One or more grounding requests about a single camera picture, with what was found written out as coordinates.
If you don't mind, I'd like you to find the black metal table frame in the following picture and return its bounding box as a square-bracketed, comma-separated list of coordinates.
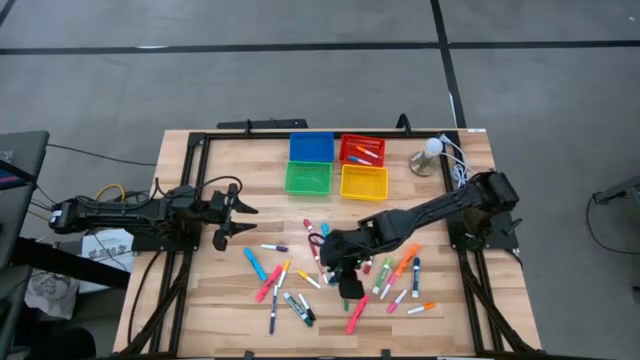
[113, 113, 544, 360]

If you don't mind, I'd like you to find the black support beam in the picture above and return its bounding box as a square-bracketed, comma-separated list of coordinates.
[9, 236, 132, 291]

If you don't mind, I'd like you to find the white printed paper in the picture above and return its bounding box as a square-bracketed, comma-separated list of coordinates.
[80, 228, 136, 294]

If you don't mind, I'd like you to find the thin pink white marker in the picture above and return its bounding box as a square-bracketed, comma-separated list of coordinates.
[386, 288, 409, 315]
[378, 272, 400, 301]

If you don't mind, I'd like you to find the blue plastic basket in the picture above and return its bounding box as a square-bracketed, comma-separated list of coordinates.
[288, 131, 336, 164]

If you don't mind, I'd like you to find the dark blue Expo marker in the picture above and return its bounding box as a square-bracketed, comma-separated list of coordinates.
[411, 256, 422, 300]

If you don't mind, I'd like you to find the white bulb brass lamp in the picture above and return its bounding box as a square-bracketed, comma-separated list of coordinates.
[408, 136, 445, 178]

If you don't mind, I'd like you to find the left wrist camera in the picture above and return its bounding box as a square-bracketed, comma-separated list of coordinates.
[208, 189, 229, 212]

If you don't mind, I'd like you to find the patterned white cloth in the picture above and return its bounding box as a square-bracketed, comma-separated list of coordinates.
[24, 269, 81, 321]

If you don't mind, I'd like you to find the pink highlighter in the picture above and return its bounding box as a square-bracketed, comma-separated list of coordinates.
[255, 264, 284, 304]
[345, 293, 370, 336]

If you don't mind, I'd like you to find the thin red Expo marker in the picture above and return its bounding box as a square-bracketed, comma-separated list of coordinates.
[309, 239, 331, 285]

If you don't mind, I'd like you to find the green plastic basket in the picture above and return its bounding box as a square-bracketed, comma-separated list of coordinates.
[284, 160, 334, 197]

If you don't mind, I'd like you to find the orange highlighter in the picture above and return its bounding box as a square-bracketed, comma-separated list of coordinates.
[394, 243, 422, 278]

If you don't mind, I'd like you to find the light green Expo marker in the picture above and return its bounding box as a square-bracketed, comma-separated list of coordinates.
[371, 256, 395, 296]

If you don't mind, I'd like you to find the black bar device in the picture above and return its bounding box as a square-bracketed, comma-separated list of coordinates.
[216, 118, 309, 131]

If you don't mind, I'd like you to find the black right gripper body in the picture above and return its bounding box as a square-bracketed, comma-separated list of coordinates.
[319, 227, 374, 274]

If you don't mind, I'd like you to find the yellow cable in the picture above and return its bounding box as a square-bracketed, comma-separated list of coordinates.
[93, 182, 127, 202]

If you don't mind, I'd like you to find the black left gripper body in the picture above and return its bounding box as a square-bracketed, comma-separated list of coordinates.
[200, 183, 240, 240]

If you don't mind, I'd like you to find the yellow plastic basket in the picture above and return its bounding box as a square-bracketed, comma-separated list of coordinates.
[339, 163, 390, 203]

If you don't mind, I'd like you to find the red plastic basket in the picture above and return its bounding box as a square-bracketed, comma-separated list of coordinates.
[338, 133, 387, 168]

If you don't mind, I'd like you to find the grey equipment stand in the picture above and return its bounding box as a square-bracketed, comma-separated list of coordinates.
[592, 173, 640, 207]

